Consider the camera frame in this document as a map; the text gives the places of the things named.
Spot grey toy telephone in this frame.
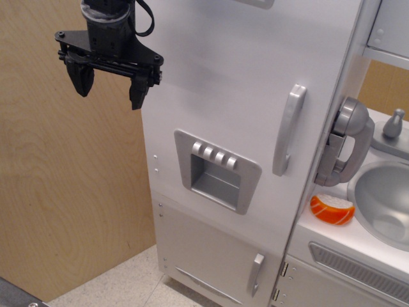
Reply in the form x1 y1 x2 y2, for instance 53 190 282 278
314 97 374 187

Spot silver toy sink basin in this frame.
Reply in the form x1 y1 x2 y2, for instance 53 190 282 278
347 161 408 251

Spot white upper cupboard door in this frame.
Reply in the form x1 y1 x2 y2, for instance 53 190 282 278
367 0 408 58

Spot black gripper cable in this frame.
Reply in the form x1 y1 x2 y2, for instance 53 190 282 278
133 0 156 37

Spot brass cabinet hinge upper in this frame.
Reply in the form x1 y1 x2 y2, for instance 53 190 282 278
280 262 288 276

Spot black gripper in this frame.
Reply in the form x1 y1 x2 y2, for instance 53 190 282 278
55 6 164 110

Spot orange salmon sushi toy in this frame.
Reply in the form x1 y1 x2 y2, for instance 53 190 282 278
310 194 355 226

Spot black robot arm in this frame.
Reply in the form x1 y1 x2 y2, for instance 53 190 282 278
55 1 164 110

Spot grey oven vent panel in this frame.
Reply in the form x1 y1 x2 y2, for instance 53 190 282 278
308 242 408 304

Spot white lower freezer door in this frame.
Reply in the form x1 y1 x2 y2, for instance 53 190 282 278
153 198 281 306

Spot brass cabinet hinge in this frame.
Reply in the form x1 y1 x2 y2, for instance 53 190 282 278
280 262 288 276
272 288 280 301

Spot grey toy faucet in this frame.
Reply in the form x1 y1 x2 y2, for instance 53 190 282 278
370 108 409 161

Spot white fridge door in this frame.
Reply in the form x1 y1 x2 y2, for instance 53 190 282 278
142 1 363 255

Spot silver ice dispenser panel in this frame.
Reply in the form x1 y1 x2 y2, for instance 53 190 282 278
174 129 262 215

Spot brass cabinet hinge lower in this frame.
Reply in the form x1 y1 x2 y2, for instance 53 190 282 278
272 288 280 301

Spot black case corner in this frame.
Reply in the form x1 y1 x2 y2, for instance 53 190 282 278
1 278 49 307

